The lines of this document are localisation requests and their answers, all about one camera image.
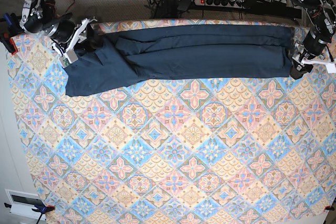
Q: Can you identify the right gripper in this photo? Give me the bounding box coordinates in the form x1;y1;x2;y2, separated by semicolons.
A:
41;13;102;52

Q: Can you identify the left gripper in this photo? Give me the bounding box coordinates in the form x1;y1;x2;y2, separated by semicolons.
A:
290;32;331;79

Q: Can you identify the dark blue t-shirt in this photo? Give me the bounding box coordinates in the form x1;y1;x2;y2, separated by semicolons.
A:
65;25;292;97

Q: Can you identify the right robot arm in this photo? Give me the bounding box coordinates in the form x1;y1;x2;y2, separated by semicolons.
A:
19;0;102;54

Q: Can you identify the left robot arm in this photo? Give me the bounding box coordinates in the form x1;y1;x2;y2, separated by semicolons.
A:
290;0;335;80

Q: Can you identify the red black clamp left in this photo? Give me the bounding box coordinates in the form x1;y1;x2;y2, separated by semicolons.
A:
0;33;18;55

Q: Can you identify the white power strip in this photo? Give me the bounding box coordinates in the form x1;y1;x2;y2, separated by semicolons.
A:
194;0;244;9

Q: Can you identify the patterned tablecloth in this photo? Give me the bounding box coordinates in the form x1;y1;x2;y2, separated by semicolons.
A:
6;35;335;223

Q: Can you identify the orange clamp bottom right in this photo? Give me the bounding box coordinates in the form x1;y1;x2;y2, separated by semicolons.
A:
324;206;335;211

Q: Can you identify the blue orange clamp bottom left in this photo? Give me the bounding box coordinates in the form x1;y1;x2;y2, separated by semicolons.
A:
4;203;55;223

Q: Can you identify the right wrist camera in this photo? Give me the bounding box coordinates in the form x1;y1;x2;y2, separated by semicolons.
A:
59;51;78;68

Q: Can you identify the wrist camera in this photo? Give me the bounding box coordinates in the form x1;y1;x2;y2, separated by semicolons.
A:
59;51;78;68
326;62;336;73

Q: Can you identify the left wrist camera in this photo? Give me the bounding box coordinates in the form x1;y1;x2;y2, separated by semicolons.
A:
326;62;336;73

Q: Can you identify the white wall panel box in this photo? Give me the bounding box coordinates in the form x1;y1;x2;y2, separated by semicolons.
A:
5;189;43;220

